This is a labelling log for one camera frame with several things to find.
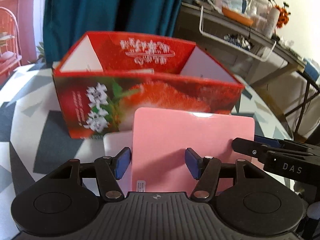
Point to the white box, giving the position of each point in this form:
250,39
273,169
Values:
113,144

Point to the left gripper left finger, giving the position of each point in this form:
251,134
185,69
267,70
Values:
109,170

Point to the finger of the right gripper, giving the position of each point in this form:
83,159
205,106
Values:
257,148

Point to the teal curtain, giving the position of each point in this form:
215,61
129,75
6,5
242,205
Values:
65,21

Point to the red strawberry cardboard box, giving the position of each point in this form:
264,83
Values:
107,75

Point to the white wire basket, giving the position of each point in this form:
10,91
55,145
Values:
234,43

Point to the white bottle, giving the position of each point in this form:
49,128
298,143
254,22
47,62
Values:
271,23

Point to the orange flower bunch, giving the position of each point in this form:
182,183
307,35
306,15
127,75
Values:
283,13

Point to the orange tray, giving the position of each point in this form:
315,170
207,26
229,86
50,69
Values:
240,18

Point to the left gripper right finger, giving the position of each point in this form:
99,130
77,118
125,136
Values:
206,171

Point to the pink box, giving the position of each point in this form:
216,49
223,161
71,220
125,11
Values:
161,136

